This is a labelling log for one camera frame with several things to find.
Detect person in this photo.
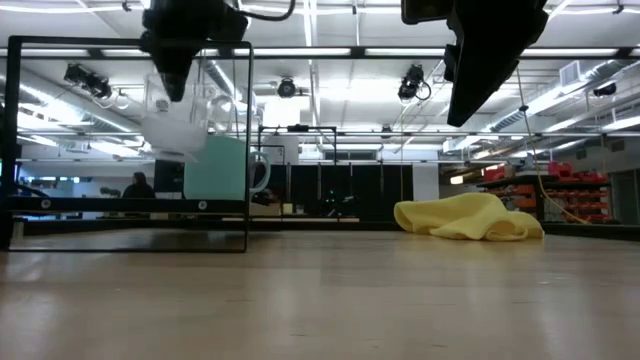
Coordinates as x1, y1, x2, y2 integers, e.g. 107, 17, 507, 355
122, 171, 157, 200

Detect shelf with red bins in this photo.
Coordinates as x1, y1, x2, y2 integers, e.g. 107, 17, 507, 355
477, 160, 612, 224

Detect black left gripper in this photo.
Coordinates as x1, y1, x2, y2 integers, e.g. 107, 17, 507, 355
139, 0, 249, 103

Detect thin yellow cable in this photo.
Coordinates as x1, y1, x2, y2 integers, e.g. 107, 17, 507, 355
516, 67, 592, 226

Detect black monitor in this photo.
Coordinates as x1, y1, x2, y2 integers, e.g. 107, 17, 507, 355
153, 159, 186, 194

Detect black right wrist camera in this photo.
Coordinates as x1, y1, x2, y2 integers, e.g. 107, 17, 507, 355
400, 0, 454, 26

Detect round black overhead camera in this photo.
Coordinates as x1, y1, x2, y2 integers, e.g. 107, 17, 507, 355
276, 76, 298, 100

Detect yellow cloth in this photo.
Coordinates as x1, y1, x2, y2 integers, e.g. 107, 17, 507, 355
393, 192, 546, 243

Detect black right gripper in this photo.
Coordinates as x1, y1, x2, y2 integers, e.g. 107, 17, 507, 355
443, 0, 550, 128

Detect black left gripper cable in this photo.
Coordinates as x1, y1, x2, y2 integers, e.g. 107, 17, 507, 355
233, 0, 298, 23

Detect black camera with cable loop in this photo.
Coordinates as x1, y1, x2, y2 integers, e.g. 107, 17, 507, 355
397, 63, 433, 103

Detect long black ceiling camera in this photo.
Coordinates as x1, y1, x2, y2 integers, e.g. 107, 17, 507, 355
63, 62, 115, 100

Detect black aluminium rig frame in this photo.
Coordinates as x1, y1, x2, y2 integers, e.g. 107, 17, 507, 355
0, 45, 640, 237

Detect black partition wall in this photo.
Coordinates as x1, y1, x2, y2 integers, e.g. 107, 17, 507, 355
252, 163, 415, 221

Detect teal mug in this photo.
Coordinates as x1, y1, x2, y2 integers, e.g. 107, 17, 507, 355
182, 134, 272, 202

